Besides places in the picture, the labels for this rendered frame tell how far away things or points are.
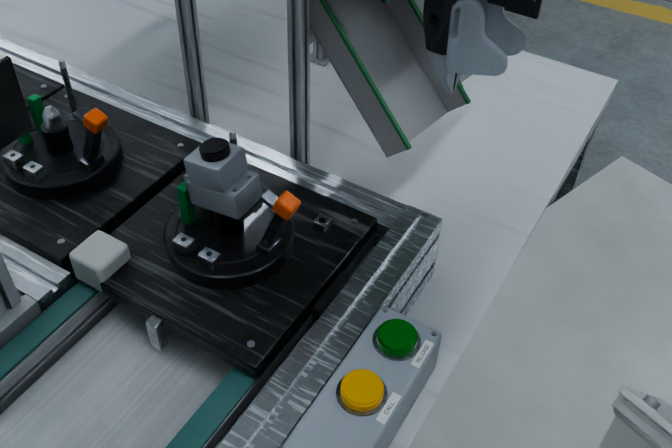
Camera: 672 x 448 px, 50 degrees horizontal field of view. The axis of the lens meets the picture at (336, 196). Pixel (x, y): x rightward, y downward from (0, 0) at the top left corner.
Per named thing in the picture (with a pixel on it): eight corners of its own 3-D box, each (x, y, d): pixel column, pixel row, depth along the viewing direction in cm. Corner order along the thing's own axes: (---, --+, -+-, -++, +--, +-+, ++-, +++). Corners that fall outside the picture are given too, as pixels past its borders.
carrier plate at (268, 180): (377, 230, 85) (378, 216, 83) (256, 380, 70) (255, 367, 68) (213, 159, 94) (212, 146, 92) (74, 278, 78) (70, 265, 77)
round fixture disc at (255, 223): (318, 227, 82) (318, 214, 81) (244, 310, 73) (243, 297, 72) (219, 183, 87) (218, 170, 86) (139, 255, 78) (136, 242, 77)
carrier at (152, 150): (204, 155, 94) (194, 72, 86) (64, 273, 79) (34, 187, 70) (70, 96, 103) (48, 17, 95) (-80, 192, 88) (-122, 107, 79)
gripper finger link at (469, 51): (489, 128, 55) (512, 18, 49) (419, 103, 58) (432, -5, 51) (504, 108, 57) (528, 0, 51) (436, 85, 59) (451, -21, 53)
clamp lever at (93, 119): (102, 157, 86) (109, 116, 80) (90, 166, 85) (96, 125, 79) (80, 138, 87) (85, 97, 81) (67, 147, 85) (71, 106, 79)
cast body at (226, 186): (264, 196, 76) (252, 140, 72) (238, 221, 73) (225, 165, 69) (202, 176, 80) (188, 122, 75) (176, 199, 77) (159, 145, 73)
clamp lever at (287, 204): (281, 240, 77) (302, 200, 71) (270, 252, 76) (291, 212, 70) (254, 219, 77) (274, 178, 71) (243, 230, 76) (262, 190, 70)
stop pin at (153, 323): (168, 343, 75) (163, 319, 73) (160, 352, 75) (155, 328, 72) (158, 337, 76) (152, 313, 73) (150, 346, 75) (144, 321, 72)
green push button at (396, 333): (422, 340, 73) (424, 328, 72) (404, 369, 71) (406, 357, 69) (387, 323, 75) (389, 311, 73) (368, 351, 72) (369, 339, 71)
